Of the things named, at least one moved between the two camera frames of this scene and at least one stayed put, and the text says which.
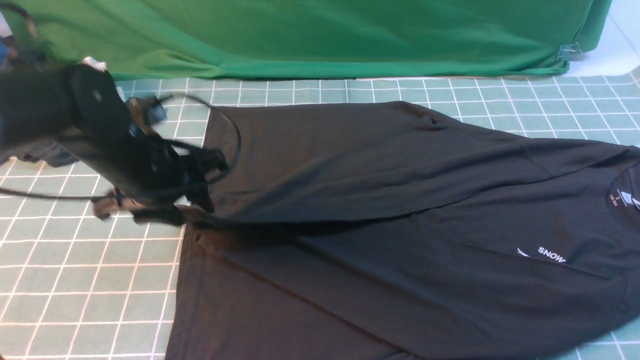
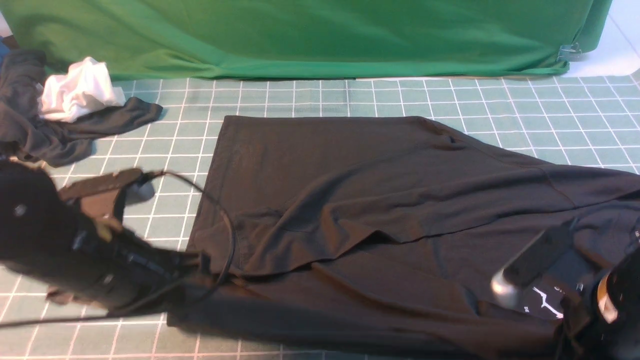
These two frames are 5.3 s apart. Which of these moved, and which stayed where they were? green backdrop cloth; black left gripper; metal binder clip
Moved: black left gripper
Stayed: green backdrop cloth; metal binder clip
